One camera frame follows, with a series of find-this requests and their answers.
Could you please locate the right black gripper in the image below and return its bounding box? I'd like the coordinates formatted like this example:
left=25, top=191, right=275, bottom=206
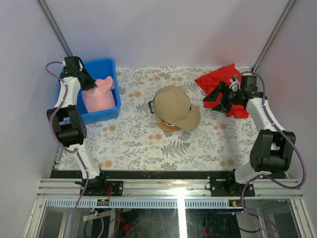
left=203, top=81, right=242, bottom=114

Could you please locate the pink cap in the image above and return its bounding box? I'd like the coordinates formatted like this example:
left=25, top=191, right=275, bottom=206
left=82, top=76, right=115, bottom=113

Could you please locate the red cloth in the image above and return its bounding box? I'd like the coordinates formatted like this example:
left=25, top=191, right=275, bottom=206
left=195, top=64, right=249, bottom=119

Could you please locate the khaki cap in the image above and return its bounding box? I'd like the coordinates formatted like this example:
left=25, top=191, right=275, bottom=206
left=153, top=85, right=201, bottom=130

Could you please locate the wooden hat stand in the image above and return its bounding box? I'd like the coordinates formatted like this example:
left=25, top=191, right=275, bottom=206
left=158, top=120, right=181, bottom=132

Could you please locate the dark green cap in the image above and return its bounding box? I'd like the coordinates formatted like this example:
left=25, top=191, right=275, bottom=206
left=148, top=100, right=156, bottom=114

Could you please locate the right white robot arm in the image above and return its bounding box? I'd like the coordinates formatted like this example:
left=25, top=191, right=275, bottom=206
left=203, top=76, right=296, bottom=196

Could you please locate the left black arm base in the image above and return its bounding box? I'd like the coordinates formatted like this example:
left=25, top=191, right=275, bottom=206
left=76, top=176, right=123, bottom=198

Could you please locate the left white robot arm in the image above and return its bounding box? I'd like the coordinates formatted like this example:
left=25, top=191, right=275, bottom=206
left=47, top=62, right=108, bottom=196

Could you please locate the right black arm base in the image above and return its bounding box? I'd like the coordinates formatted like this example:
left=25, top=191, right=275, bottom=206
left=210, top=171, right=245, bottom=197

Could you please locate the blue plastic bin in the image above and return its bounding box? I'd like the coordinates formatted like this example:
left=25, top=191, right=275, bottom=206
left=55, top=57, right=121, bottom=124

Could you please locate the floral table mat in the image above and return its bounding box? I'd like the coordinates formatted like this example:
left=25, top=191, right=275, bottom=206
left=58, top=65, right=283, bottom=172

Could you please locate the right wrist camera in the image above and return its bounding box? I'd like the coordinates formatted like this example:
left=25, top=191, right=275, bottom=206
left=229, top=76, right=241, bottom=92

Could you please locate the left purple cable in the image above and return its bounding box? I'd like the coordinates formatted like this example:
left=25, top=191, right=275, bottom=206
left=45, top=61, right=105, bottom=238

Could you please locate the purple cable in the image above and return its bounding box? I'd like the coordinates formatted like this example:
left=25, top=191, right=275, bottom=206
left=229, top=71, right=308, bottom=234
left=45, top=61, right=105, bottom=238

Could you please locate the aluminium rail frame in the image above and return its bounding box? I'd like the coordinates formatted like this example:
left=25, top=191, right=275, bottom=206
left=25, top=170, right=317, bottom=238

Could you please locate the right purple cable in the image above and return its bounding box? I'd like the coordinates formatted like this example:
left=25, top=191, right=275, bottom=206
left=229, top=71, right=308, bottom=234

